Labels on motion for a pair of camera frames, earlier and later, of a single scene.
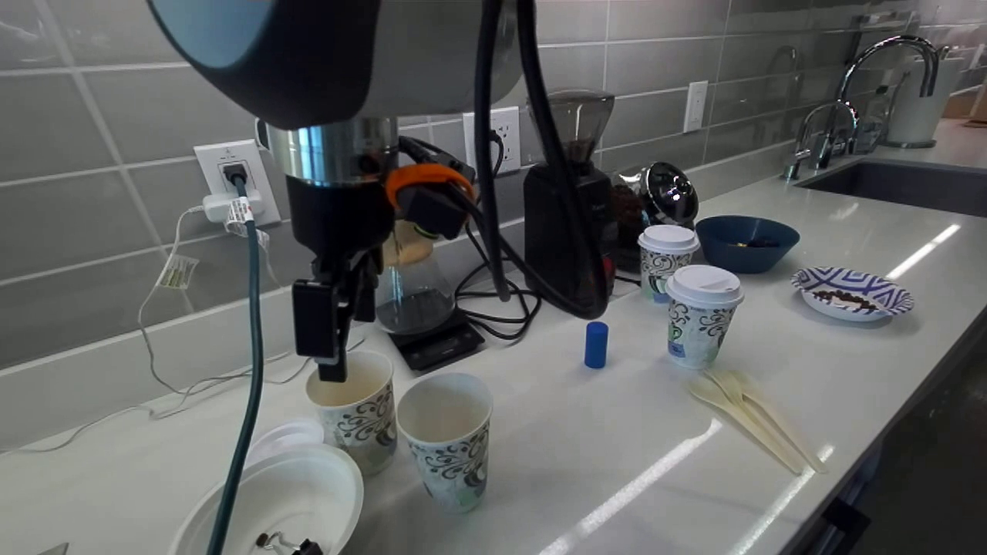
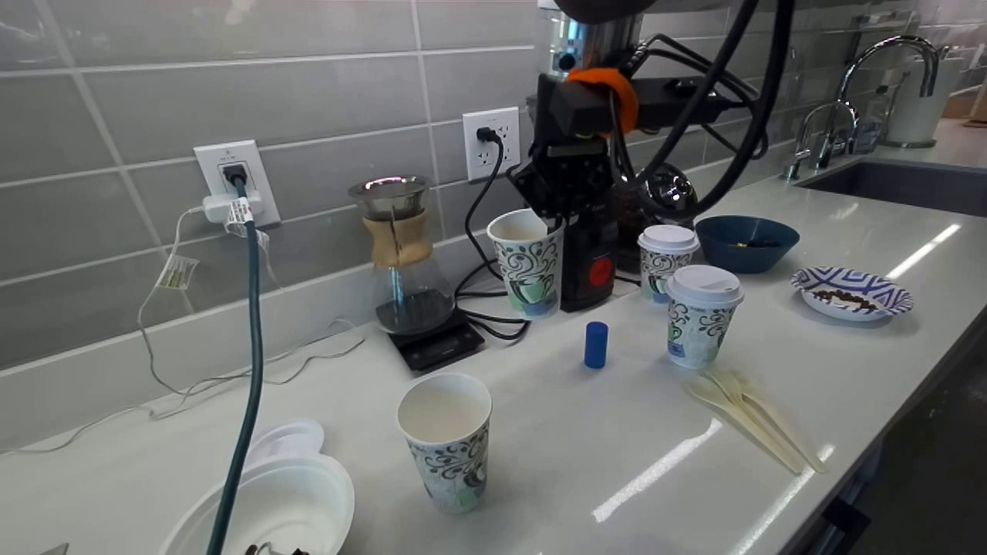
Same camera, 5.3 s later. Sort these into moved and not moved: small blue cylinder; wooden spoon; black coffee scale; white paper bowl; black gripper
Moved: black gripper
Not moved: small blue cylinder; white paper bowl; wooden spoon; black coffee scale
